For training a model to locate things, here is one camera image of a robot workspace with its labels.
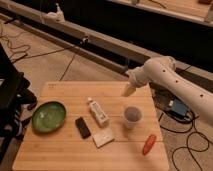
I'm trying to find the green bowl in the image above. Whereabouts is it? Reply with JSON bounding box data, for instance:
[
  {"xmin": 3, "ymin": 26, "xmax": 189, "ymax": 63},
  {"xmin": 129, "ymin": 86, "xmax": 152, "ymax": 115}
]
[{"xmin": 32, "ymin": 101, "xmax": 66, "ymax": 133}]

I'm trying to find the white plastic cup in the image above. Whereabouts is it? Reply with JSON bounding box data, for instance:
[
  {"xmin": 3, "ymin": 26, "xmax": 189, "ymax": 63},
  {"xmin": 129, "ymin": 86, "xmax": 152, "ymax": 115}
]
[{"xmin": 123, "ymin": 106, "xmax": 142, "ymax": 129}]

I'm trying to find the black floor cable left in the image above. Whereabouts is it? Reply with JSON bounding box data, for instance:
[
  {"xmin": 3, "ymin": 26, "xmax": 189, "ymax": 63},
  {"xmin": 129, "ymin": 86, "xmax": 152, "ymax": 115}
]
[{"xmin": 0, "ymin": 23, "xmax": 84, "ymax": 82}]

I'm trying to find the white object on ledge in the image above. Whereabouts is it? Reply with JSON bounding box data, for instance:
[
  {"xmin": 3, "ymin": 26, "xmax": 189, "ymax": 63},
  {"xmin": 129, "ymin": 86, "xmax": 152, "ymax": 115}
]
[{"xmin": 46, "ymin": 4, "xmax": 65, "ymax": 22}]

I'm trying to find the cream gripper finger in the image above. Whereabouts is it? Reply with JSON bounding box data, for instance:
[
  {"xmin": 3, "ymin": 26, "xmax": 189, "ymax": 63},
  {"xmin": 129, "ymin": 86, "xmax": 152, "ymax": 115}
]
[{"xmin": 122, "ymin": 84, "xmax": 136, "ymax": 97}]

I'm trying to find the black rectangular block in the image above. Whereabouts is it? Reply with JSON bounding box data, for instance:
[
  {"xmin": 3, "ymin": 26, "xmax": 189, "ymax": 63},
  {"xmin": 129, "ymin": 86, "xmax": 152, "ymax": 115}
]
[{"xmin": 75, "ymin": 117, "xmax": 91, "ymax": 139}]

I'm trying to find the orange carrot toy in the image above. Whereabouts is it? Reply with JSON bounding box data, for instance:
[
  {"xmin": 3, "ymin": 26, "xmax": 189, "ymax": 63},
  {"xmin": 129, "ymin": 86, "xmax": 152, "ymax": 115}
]
[{"xmin": 142, "ymin": 134, "xmax": 157, "ymax": 155}]

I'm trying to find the black floor cable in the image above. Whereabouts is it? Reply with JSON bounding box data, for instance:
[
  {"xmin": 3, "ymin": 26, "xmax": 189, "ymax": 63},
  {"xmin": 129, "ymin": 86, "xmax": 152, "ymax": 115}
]
[
  {"xmin": 0, "ymin": 23, "xmax": 84, "ymax": 82},
  {"xmin": 156, "ymin": 109, "xmax": 213, "ymax": 171}
]

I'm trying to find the black floor cable right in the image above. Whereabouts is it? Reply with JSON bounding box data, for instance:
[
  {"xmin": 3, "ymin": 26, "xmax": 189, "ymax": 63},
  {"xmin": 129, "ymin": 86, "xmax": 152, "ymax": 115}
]
[{"xmin": 156, "ymin": 109, "xmax": 213, "ymax": 171}]

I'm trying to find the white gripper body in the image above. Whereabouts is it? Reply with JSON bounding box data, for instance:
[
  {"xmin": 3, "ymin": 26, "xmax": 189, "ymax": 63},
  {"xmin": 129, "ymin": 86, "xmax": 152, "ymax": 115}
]
[{"xmin": 126, "ymin": 67, "xmax": 149, "ymax": 88}]

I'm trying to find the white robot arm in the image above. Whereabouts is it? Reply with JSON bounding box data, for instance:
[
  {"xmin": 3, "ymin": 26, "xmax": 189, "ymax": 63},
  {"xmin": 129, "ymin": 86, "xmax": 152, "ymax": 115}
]
[{"xmin": 122, "ymin": 56, "xmax": 213, "ymax": 127}]

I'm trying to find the white sponge block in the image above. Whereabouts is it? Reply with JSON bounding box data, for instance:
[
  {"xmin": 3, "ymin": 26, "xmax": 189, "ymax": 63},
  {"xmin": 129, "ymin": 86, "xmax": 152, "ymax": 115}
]
[{"xmin": 93, "ymin": 128, "xmax": 114, "ymax": 148}]

